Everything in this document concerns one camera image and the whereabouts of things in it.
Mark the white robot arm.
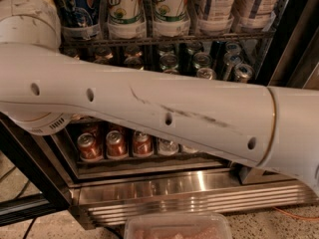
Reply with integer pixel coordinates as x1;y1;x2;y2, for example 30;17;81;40
0;0;319;193

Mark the blue pepsi can with portrait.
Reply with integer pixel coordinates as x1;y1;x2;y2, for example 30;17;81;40
55;0;100;41

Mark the white 7up can left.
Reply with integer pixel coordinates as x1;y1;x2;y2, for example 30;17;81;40
107;0;144;39

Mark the red can front left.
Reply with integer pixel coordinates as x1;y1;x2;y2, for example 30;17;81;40
77;132;103;162

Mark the orange cable on floor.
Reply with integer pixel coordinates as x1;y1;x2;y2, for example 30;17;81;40
272;206;319;222

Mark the clear plastic food container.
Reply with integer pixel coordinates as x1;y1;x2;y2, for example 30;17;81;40
124;213;233;239

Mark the white 7up can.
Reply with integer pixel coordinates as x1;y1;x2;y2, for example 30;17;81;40
107;0;144;39
153;0;187;37

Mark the white labelled can right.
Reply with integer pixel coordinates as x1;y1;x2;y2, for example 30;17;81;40
232;0;278;33

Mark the water bottle middle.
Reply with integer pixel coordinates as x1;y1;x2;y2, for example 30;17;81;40
181;145;198;154

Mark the red can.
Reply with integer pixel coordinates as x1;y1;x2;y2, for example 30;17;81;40
133;131;154;157
77;132;103;162
106;130;128;159

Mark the white labelled can left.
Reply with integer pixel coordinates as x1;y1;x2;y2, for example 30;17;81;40
195;0;234;35

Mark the white labelled can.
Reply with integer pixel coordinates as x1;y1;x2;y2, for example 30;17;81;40
232;0;278;33
195;0;234;35

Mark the water bottle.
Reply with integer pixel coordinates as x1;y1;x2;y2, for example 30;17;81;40
158;138;179;155
181;145;198;154

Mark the water bottle left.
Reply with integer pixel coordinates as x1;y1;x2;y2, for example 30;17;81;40
158;138;179;155

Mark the black cable on floor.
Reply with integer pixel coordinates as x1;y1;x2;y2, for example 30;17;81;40
21;216;38;239

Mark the green can front left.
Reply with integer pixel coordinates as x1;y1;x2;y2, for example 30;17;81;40
163;69;179;75

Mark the silver slim can front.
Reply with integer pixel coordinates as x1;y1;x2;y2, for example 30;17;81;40
232;64;254;83

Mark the red can front middle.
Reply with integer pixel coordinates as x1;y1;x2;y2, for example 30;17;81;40
106;130;128;159

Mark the green can front right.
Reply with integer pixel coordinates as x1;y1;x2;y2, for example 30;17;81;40
196;68;216;80

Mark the green can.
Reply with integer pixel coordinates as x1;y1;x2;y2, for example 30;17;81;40
163;69;179;75
196;68;216;80

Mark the red can front right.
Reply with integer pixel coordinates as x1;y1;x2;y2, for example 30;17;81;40
133;131;154;157

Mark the white 7up can right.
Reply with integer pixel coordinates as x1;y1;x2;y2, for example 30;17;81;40
153;0;187;37

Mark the stainless steel fridge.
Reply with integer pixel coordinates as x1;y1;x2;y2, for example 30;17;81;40
0;0;319;229

